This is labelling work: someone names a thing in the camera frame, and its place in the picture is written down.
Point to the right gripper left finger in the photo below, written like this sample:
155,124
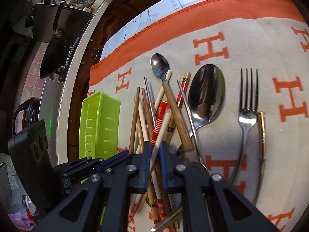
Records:
103,199

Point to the steel splash panel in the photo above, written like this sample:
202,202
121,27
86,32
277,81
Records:
48,111

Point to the black rice cooker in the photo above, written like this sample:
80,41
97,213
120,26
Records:
30,115

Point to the black wok pan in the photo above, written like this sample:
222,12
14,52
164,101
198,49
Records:
55,56

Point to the orange beige H blanket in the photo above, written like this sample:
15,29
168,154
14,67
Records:
268,35

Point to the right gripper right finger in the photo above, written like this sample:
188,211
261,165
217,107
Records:
209,204

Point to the steel fork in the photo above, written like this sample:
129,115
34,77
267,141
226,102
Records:
247,114

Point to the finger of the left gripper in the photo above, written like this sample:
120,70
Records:
73,176
71,164

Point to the green plastic utensil tray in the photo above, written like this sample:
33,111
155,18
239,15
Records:
98,131

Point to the steel soup ladle spoon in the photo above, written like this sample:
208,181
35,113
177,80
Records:
177,212

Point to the red gold tipped chopstick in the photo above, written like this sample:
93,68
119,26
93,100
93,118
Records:
179,102

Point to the large steel tablespoon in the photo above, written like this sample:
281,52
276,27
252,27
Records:
206,95

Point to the wooden-handled small spoon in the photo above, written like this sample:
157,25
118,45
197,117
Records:
160,68

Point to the gold-handled small spoon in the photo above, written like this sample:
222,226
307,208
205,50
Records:
263,152

